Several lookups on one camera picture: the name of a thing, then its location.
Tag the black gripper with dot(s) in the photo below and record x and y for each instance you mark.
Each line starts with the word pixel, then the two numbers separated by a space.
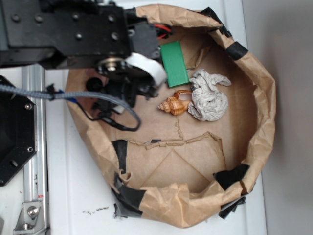
pixel 136 75

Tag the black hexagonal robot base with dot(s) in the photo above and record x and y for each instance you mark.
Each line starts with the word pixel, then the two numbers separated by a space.
pixel 17 134

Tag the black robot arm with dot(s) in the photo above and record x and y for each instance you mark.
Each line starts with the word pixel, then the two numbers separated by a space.
pixel 79 34

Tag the green rectangular block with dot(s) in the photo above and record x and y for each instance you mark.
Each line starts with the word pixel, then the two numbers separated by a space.
pixel 174 64

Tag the orange striped seashell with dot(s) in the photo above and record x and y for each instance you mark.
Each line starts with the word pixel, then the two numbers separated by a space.
pixel 178 103

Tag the crumpled grey cloth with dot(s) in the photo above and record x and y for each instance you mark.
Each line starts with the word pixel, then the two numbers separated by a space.
pixel 208 103

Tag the brown paper bag bin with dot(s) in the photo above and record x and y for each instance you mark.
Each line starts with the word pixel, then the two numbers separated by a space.
pixel 177 169

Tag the aluminium extrusion rail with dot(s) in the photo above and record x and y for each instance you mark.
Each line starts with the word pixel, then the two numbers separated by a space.
pixel 35 173

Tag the metal corner bracket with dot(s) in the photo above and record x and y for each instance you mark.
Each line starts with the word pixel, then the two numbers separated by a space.
pixel 31 219

